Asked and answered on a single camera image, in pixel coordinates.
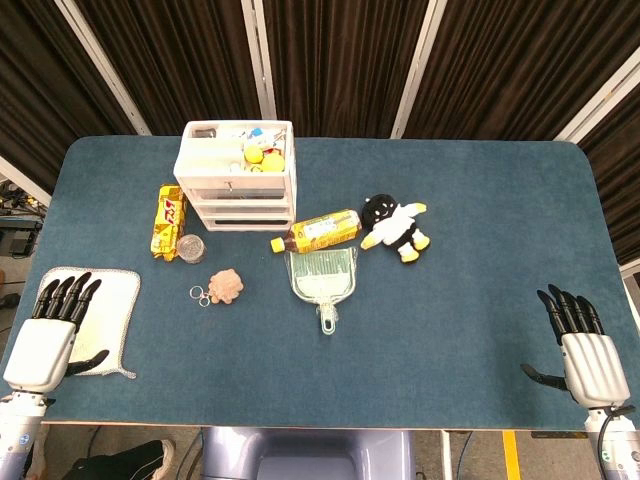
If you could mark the black and white penguin plush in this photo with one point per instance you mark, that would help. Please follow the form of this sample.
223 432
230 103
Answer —
395 225

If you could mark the small yellow ball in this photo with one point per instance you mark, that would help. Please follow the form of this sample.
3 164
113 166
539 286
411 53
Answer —
253 154

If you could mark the white frame post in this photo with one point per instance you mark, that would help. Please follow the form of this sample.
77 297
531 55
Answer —
417 70
102 67
22 180
600 100
259 60

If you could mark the left black-fingered robot hand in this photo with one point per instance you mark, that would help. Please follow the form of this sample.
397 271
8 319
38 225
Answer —
42 352

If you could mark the grey-purple robot base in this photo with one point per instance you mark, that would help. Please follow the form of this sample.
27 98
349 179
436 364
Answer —
305 455

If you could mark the yellow snack package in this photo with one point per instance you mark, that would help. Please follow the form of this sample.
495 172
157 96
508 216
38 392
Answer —
167 225

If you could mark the yellow floor tape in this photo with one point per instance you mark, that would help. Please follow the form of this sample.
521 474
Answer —
512 455

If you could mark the light green dustpan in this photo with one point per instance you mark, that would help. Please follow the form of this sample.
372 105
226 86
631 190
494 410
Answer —
322 277

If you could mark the person's black trousers and shoe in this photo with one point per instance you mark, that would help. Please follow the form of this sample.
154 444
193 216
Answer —
125 460

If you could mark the small clear plastic jar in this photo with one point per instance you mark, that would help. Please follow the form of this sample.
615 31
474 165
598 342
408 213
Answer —
190 248

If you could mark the white plastic drawer unit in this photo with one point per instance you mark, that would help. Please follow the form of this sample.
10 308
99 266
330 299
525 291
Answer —
235 205

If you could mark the blue table mat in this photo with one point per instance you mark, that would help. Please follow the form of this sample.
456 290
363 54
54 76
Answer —
400 340

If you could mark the white cloth with stitched edge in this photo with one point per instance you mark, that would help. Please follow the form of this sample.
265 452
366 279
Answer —
112 310

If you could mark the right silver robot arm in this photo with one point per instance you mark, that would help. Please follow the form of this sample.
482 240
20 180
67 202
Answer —
617 440

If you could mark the yellow-label tea bottle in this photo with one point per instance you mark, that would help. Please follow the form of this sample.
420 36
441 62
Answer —
325 229

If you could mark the right black-fingered robot hand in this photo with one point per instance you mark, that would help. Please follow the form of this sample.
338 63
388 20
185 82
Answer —
595 365

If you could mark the large yellow ball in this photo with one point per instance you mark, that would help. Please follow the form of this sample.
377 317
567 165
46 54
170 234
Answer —
273 162

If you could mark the dark brown curtain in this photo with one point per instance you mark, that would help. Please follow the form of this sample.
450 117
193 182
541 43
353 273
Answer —
340 60

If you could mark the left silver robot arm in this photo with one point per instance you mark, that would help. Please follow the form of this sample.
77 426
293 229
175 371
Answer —
17 435

